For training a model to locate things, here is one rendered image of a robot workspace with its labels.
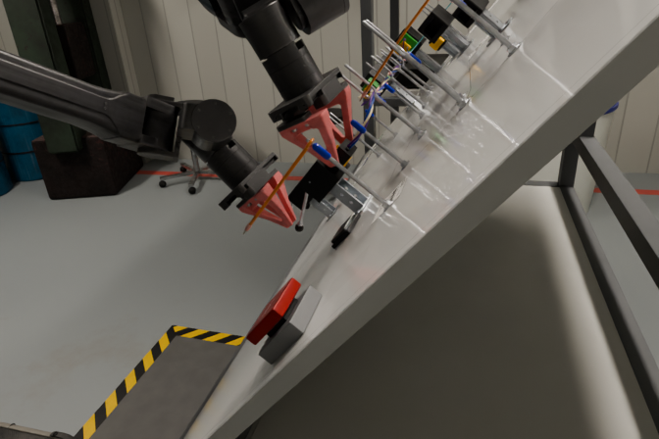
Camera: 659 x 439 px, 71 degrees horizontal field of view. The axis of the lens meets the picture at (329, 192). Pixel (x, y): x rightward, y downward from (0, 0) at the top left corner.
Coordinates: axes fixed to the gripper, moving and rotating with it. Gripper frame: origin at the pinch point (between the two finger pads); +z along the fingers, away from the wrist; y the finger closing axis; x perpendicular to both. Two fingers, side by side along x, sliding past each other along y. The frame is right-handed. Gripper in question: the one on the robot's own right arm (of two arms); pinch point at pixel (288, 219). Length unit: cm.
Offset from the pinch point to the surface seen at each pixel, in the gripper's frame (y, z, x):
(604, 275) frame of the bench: 36, 56, -17
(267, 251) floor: 122, 31, 161
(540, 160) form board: -24.3, 1.0, -43.3
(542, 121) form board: -24, -1, -44
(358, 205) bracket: -0.6, 4.1, -12.6
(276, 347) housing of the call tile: -27.0, 3.3, -16.0
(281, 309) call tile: -25.4, 1.0, -18.5
